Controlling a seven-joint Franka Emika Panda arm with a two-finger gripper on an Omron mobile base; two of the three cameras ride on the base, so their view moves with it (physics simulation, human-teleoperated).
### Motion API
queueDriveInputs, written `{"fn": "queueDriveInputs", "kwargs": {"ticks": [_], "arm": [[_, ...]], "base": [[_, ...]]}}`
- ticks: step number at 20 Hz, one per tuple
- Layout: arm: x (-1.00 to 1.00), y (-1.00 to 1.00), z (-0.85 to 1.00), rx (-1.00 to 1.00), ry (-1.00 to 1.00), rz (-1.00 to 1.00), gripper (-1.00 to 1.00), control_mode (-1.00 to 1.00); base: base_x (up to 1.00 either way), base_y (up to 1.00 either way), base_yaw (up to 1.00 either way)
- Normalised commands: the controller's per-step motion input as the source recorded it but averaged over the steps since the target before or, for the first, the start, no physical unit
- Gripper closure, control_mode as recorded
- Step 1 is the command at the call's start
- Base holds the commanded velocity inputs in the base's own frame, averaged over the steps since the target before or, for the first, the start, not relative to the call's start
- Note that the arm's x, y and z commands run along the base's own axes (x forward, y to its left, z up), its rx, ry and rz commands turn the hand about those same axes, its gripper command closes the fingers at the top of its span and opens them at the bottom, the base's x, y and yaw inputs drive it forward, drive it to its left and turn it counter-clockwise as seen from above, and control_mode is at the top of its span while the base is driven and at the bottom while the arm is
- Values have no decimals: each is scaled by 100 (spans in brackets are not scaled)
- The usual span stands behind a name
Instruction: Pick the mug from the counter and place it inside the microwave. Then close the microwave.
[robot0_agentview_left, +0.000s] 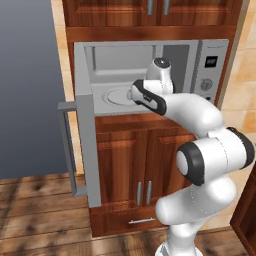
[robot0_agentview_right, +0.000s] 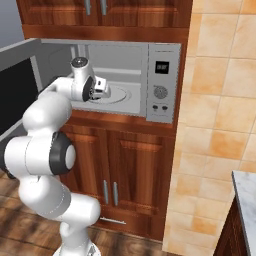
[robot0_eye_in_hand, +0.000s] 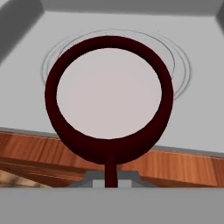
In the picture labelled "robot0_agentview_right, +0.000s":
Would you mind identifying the wooden cupboard door above microwave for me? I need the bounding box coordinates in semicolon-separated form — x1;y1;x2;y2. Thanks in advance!
98;0;193;30
16;0;100;28

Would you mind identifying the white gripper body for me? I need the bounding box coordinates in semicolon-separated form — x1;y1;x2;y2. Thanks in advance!
93;77;111;101

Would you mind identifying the dark wooden counter cupboard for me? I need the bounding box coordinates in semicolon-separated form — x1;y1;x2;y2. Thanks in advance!
213;196;249;256

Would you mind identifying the silver microwave oven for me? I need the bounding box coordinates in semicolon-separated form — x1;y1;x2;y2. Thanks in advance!
39;38;183;125

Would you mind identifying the wooden drawer front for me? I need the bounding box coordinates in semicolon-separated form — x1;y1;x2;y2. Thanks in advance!
90;209;167;242

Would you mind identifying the microwave door with black window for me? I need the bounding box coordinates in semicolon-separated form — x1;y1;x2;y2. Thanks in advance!
0;37;44;142

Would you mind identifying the grey drawer handle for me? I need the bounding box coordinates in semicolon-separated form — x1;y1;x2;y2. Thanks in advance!
99;216;127;226

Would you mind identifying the wooden cupboard door below microwave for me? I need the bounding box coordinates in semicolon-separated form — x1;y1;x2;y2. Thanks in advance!
59;124;112;214
105;129;175;221

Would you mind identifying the white microwave turntable plate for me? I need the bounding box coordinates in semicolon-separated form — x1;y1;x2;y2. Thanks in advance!
87;83;133;106

